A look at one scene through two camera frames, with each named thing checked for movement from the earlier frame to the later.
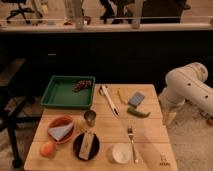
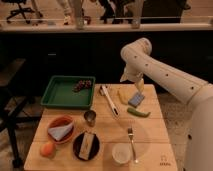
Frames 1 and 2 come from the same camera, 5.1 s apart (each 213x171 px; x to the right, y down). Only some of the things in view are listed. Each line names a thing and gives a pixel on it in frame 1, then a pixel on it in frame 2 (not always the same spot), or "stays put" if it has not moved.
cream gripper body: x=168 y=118 -> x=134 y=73
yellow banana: x=121 y=96 stays put
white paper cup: x=122 y=153 stays put
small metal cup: x=90 y=116 stays put
